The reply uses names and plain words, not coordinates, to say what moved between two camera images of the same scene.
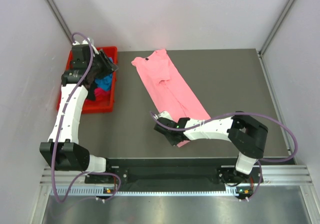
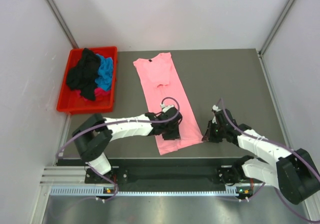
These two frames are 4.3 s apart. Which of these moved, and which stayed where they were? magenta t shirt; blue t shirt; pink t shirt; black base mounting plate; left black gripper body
Moved: pink t shirt; left black gripper body
Stayed: blue t shirt; magenta t shirt; black base mounting plate
